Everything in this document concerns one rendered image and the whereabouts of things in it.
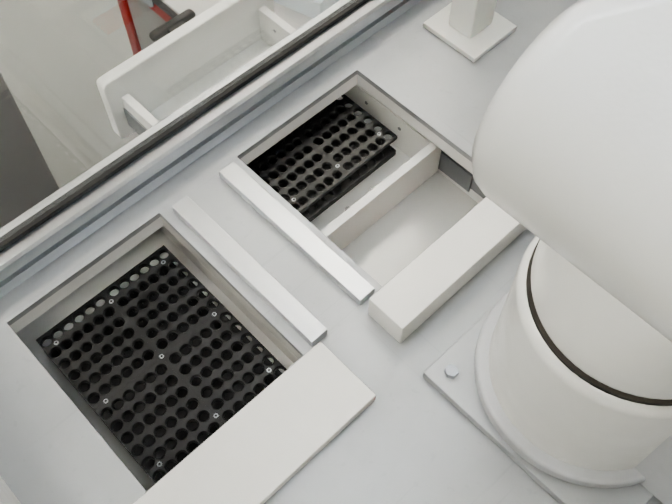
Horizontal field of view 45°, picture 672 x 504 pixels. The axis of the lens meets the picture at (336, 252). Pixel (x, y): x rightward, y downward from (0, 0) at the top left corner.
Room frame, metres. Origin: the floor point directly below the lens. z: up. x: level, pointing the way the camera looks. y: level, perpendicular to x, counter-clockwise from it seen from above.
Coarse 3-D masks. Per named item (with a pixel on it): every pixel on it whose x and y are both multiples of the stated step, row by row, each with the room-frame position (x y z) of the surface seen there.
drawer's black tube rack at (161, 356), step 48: (144, 288) 0.45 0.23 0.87; (192, 288) 0.44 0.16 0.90; (96, 336) 0.38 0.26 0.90; (144, 336) 0.38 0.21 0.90; (192, 336) 0.38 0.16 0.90; (240, 336) 0.38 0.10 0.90; (96, 384) 0.32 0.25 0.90; (144, 384) 0.33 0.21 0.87; (192, 384) 0.33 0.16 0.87; (240, 384) 0.33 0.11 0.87; (144, 432) 0.27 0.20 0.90; (192, 432) 0.27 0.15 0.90
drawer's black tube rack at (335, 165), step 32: (320, 128) 0.69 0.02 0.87; (352, 128) 0.67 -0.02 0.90; (384, 128) 0.67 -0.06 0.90; (256, 160) 0.64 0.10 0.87; (288, 160) 0.62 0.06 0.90; (320, 160) 0.64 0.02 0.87; (352, 160) 0.64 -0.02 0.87; (384, 160) 0.64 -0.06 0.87; (288, 192) 0.57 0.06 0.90; (320, 192) 0.57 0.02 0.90
